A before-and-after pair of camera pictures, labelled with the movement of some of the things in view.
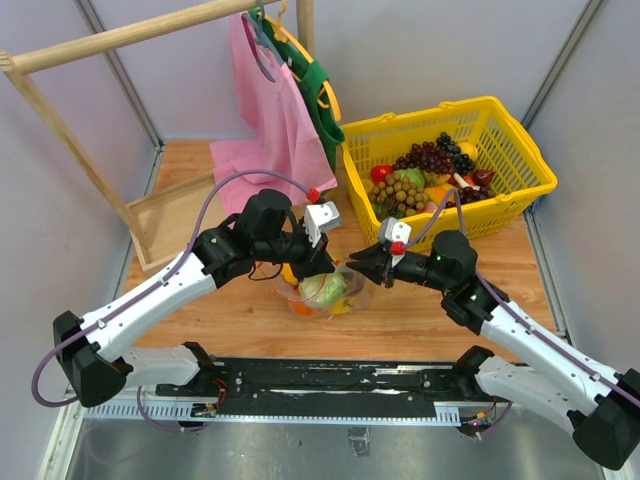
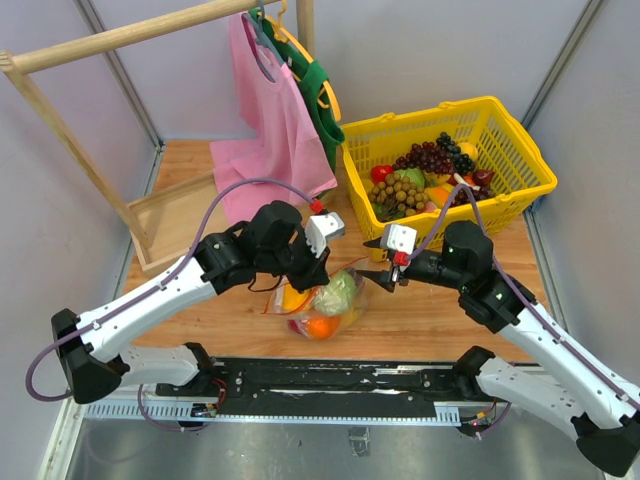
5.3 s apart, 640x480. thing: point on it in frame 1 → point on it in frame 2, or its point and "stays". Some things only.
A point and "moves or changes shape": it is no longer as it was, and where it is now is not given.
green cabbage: x=322 y=289 moves or changes shape
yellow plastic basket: x=521 y=172 stays
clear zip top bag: x=337 y=291 moves or changes shape
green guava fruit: x=415 y=175 stays
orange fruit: x=300 y=308 → x=323 y=327
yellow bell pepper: x=288 y=274 moves or changes shape
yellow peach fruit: x=470 y=149 stays
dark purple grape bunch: x=442 y=157 stays
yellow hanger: x=327 y=98 stays
